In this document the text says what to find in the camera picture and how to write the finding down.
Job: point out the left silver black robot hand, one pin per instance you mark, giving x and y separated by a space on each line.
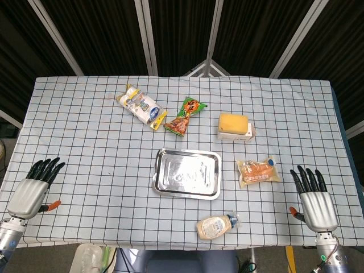
31 192

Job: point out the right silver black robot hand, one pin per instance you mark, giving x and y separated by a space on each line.
317 204

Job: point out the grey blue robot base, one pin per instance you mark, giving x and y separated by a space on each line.
176 261

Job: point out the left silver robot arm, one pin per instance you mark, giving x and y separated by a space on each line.
8 236

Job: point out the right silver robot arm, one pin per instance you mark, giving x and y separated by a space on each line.
331 251

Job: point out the orange plastic snack packet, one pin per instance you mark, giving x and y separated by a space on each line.
258 171

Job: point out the blue checked tablecloth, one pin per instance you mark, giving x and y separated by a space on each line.
99 142

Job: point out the clear plastic container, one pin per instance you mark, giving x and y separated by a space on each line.
85 258

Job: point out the white small box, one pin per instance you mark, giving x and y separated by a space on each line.
250 133

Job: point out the beige sauce bottle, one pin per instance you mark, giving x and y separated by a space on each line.
214 226

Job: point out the yellow sponge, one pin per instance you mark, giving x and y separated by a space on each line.
232 124

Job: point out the silver metal tray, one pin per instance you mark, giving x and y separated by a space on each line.
187 173

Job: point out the white blue yellow snack pack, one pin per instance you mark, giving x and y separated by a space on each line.
140 106

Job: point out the green red snack bag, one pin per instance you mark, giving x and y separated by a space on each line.
185 118

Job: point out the black folding screen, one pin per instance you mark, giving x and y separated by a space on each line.
182 37

